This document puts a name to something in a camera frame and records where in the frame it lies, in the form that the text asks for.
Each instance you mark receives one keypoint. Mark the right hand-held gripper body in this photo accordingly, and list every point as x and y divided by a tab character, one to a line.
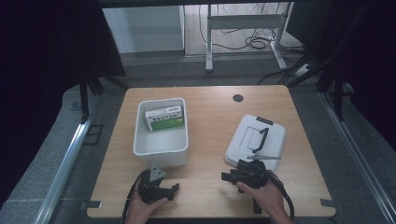
253	174

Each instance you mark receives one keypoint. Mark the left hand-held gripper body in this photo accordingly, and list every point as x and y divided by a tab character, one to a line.
151	189

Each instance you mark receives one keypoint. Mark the person's left hand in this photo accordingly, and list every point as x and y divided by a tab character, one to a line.
141	210

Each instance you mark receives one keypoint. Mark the person's right hand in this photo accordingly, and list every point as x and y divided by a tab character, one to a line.
267	199

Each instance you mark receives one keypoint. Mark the white plastic bin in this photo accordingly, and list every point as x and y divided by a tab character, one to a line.
162	146

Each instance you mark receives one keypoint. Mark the green and white box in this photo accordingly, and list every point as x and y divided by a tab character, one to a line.
164	119

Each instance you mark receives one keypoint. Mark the black round table grommet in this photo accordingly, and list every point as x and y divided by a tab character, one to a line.
238	98

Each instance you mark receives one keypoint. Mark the black metal stand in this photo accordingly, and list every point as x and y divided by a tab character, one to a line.
337	90
84	99

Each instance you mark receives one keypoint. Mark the white power strip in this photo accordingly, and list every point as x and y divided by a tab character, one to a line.
301	71

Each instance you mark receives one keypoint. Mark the white cabinet panel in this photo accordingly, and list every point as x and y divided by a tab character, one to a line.
143	29

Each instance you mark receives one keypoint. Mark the aluminium floor rail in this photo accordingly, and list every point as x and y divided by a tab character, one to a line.
62	174
358	155

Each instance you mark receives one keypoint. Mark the white metal desk frame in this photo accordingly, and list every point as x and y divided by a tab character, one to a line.
246	21

